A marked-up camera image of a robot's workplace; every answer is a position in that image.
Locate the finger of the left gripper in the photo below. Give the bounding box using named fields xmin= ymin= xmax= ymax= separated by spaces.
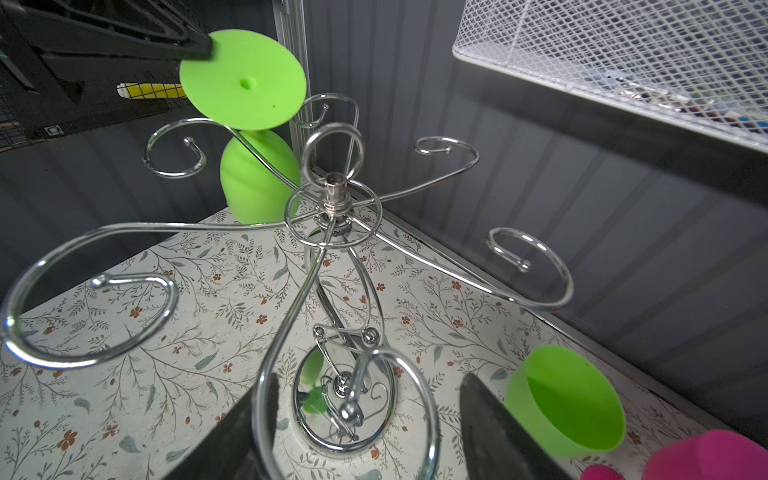
xmin=1 ymin=1 xmax=212 ymax=60

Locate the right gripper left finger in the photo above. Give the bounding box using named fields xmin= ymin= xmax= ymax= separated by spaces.
xmin=165 ymin=393 xmax=270 ymax=479

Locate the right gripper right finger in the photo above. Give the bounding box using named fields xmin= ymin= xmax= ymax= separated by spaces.
xmin=459 ymin=374 xmax=569 ymax=479

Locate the yellow-green wine glass front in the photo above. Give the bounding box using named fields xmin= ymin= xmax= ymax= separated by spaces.
xmin=504 ymin=345 xmax=627 ymax=458

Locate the green wine glass back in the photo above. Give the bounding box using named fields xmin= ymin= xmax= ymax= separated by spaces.
xmin=180 ymin=29 xmax=307 ymax=224

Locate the chrome wine glass rack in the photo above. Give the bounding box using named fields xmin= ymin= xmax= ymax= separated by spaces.
xmin=1 ymin=94 xmax=574 ymax=479

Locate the pink wine glass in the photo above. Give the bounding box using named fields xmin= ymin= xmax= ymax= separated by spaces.
xmin=580 ymin=429 xmax=768 ymax=480

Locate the yellow marker in basket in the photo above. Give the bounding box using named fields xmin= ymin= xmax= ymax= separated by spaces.
xmin=116 ymin=83 xmax=186 ymax=100

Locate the black wire wall basket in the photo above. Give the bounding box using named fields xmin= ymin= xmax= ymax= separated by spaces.
xmin=1 ymin=33 xmax=187 ymax=151

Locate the white wire wall basket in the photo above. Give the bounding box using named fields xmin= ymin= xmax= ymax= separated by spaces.
xmin=452 ymin=1 xmax=767 ymax=152

